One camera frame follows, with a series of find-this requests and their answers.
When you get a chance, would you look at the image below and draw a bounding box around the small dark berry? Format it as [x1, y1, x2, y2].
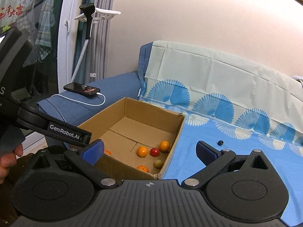
[217, 140, 226, 147]

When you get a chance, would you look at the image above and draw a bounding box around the orange fruit with stem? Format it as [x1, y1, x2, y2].
[104, 150, 112, 156]

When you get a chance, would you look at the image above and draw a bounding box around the small orange fruit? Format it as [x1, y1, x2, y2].
[159, 141, 170, 152]

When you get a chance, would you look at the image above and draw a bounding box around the orange round fruit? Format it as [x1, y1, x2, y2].
[137, 145, 148, 157]

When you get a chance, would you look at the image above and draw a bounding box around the small red fruit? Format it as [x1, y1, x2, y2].
[153, 159, 164, 169]

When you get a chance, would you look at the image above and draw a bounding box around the red round fruit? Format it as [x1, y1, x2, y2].
[150, 148, 161, 157]

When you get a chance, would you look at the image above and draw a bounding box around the person's left hand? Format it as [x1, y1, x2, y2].
[0, 144, 23, 184]

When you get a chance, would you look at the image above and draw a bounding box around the hanging plaid shirt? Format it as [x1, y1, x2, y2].
[35, 0, 55, 61]

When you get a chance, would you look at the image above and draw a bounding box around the blue sofa armrest cover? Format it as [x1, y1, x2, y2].
[37, 72, 142, 126]

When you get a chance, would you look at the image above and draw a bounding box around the black smartphone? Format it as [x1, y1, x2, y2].
[63, 82, 100, 97]

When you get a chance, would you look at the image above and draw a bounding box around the brown cardboard box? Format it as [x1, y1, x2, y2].
[79, 98, 185, 181]

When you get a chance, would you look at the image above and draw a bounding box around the blue fan-pattern sofa sheet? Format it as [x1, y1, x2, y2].
[138, 41, 302, 226]

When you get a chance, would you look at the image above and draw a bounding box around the grey curtain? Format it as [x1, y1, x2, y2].
[75, 0, 113, 84]

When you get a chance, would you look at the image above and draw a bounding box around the black garment steamer head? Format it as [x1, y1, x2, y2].
[79, 3, 95, 40]

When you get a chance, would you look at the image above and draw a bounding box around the grey cloth on sofa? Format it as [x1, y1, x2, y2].
[293, 75, 303, 85]

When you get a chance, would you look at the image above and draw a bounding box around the red festive wall poster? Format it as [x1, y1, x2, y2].
[0, 0, 57, 29]

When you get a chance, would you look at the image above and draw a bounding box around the white charging cable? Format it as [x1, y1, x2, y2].
[50, 92, 106, 107]

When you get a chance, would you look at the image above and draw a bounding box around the braided steamer hose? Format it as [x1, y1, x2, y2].
[70, 38, 90, 84]

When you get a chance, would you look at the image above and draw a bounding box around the white steamer hanger bracket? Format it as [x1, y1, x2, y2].
[74, 7, 121, 22]

